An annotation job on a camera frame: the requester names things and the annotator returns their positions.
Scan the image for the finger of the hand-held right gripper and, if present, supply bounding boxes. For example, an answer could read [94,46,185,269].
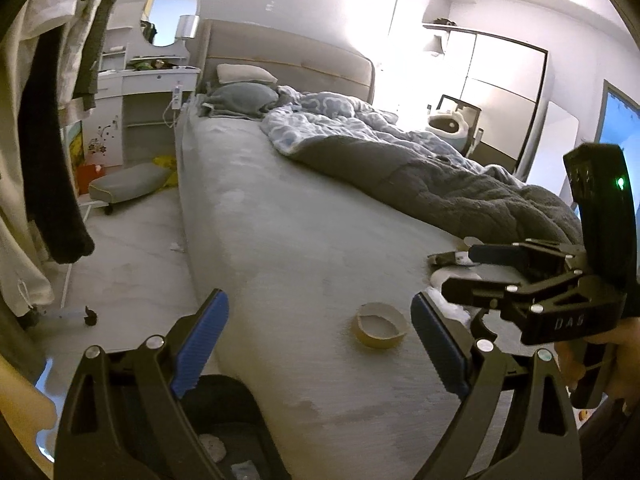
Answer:
[441,272,629,346]
[470,239,589,281]

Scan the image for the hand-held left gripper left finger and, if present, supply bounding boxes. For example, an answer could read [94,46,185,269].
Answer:
[55,288,230,480]

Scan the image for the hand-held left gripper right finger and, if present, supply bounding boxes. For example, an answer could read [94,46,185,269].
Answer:
[410,292,584,480]

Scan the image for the brown tape roll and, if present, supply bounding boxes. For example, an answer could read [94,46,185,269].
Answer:
[355,302,407,348]

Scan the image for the black trash bin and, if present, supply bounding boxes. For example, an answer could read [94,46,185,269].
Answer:
[177,375,292,480]

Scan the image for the small black box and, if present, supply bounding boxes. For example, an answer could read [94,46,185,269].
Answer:
[427,250,476,267]

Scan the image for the white tissue ball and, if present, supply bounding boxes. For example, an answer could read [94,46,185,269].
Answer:
[199,434,227,463]

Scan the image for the person's right forearm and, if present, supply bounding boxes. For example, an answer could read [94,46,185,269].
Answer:
[580,407,640,480]

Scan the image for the person's right hand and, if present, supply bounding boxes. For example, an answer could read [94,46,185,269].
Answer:
[599,316,640,417]

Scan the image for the white panel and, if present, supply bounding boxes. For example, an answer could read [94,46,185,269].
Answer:
[525,101,583,206]

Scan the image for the white clothes rack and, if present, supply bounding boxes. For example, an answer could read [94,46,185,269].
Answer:
[30,200,98,328]

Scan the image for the dark grey fleece blanket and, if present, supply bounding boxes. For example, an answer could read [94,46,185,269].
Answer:
[287,137,586,256]

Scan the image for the grey bed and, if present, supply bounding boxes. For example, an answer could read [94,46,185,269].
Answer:
[175,19,586,480]

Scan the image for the white cat bed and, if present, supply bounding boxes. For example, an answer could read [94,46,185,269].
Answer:
[427,109,471,141]

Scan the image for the wardrobe with sliding doors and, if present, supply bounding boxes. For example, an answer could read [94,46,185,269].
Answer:
[422,22,551,181]

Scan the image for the grey cushioned stool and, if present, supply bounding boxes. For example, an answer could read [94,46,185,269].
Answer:
[89,162,173,216]

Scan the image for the yellow bag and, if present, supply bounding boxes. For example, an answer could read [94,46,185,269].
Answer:
[152,155,180,188]

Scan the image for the orange box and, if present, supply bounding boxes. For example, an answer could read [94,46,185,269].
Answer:
[75,162,106,196]

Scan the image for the black trousers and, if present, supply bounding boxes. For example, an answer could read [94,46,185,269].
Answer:
[15,50,96,265]

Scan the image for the yellow picture board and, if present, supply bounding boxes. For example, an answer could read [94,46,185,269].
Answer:
[61,122,85,171]

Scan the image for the blue patterned duvet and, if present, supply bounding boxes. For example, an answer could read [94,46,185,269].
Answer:
[260,85,516,181]

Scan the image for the grey pillow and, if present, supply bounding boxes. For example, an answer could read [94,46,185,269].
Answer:
[200,82,280,120]

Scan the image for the white power strip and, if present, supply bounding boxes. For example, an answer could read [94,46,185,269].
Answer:
[162,87,185,128]

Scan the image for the white dressing table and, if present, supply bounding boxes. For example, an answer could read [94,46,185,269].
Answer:
[75,25,201,166]

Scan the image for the beige pillow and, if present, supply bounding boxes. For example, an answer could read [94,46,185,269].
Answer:
[216,63,278,86]

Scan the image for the green items on table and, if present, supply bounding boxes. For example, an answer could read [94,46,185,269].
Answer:
[127,57,186,71]

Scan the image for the beige knit cardigan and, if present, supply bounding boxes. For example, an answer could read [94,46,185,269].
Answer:
[0,10,36,221]

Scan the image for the silver table lamp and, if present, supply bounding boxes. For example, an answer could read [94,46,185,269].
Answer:
[176,14,196,68]

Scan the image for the oval mirror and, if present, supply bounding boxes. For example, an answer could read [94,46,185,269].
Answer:
[139,0,200,48]

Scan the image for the white t-shirt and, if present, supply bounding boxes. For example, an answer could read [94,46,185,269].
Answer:
[20,0,116,106]

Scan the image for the grey door frame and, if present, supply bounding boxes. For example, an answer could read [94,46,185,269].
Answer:
[592,79,640,161]

